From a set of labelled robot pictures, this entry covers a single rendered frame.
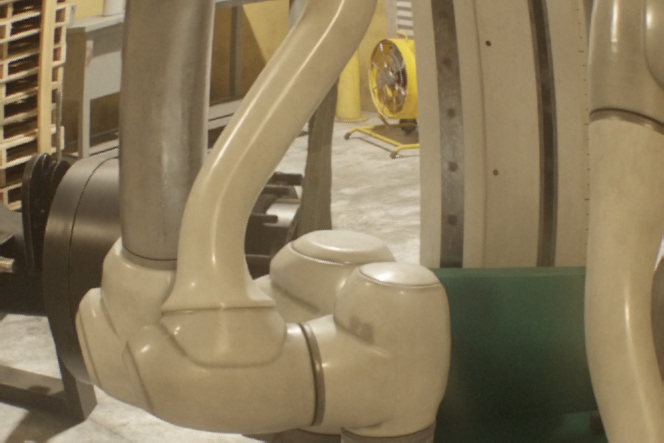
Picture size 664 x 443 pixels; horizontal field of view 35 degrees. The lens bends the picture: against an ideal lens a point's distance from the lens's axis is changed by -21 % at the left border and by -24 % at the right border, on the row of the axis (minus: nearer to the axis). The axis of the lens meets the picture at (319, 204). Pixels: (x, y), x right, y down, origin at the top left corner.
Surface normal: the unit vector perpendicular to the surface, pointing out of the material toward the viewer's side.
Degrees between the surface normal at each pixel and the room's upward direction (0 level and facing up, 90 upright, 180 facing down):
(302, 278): 53
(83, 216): 44
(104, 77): 90
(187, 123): 99
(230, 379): 65
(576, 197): 90
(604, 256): 70
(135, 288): 61
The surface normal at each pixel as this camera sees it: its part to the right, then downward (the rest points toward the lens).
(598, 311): -0.81, -0.12
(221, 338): 0.17, -0.26
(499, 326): -0.18, 0.25
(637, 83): -0.34, -0.11
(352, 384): 0.12, 0.11
